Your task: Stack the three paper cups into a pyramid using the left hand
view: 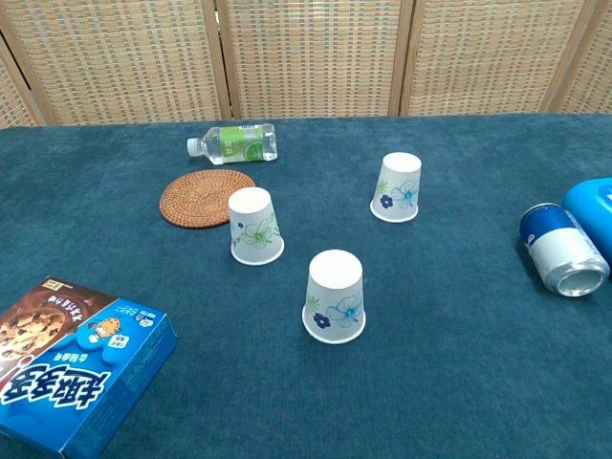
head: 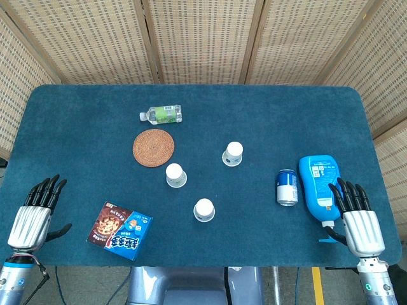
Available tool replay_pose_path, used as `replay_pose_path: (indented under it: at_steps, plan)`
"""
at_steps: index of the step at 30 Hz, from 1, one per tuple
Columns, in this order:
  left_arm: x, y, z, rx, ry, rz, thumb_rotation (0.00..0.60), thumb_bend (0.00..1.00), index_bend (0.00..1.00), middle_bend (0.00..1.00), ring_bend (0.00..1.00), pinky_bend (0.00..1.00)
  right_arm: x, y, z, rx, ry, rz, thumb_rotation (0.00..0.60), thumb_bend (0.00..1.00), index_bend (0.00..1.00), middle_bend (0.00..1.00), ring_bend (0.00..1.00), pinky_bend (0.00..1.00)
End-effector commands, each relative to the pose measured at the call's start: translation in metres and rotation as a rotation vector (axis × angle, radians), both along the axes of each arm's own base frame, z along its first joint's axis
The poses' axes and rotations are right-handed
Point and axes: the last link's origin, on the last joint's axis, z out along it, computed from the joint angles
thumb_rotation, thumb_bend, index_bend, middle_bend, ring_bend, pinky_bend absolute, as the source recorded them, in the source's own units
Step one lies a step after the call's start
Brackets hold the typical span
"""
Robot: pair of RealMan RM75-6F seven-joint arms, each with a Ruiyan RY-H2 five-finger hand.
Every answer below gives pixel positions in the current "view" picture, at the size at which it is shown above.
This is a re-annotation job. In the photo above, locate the white cup blue flower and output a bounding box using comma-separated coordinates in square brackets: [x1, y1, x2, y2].
[369, 152, 424, 224]
[301, 249, 367, 346]

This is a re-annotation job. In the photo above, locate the woven folding screen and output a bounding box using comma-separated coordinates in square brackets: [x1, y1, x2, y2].
[0, 0, 612, 128]

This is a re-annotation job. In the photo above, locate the blue white soda can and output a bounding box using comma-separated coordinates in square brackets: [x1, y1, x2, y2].
[519, 202, 611, 298]

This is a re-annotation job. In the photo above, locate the blue cookie box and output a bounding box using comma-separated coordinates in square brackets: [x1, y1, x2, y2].
[0, 275, 179, 459]

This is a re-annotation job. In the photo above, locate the white cup green flower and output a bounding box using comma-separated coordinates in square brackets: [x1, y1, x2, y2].
[228, 186, 286, 267]

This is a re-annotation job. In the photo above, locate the clear bottle green label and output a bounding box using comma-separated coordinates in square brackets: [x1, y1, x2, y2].
[186, 122, 278, 165]

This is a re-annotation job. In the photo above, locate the teal table cloth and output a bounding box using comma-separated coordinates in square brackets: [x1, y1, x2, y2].
[0, 113, 612, 459]

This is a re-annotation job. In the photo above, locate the round woven rattan coaster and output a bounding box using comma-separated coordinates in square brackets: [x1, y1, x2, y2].
[159, 169, 257, 230]

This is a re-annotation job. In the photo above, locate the blue detergent pump bottle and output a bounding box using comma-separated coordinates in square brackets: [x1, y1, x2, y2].
[559, 177, 612, 269]

